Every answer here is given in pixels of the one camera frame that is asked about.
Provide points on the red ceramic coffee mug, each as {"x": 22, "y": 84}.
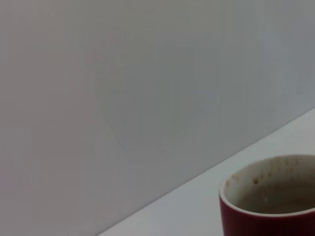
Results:
{"x": 246, "y": 221}

